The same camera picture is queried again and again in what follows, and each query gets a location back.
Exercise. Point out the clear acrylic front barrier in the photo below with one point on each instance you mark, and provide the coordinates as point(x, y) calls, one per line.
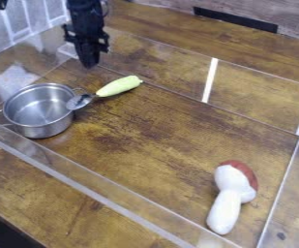
point(152, 216)

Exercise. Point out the clear acrylic right barrier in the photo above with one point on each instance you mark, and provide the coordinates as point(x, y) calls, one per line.
point(280, 232)

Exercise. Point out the clear acrylic barrier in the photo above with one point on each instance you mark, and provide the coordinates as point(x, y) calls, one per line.
point(280, 232)
point(152, 216)

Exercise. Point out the black strip on wall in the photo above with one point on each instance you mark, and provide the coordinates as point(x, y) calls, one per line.
point(235, 19)

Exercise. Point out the clear acrylic triangle stand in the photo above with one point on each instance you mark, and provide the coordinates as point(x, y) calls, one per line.
point(65, 49)

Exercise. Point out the plush mushroom toy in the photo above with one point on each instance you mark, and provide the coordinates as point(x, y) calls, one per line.
point(237, 187)

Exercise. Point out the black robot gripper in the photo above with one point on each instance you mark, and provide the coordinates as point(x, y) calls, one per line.
point(85, 29)

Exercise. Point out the small stainless steel pot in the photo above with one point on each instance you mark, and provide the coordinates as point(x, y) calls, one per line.
point(35, 112)

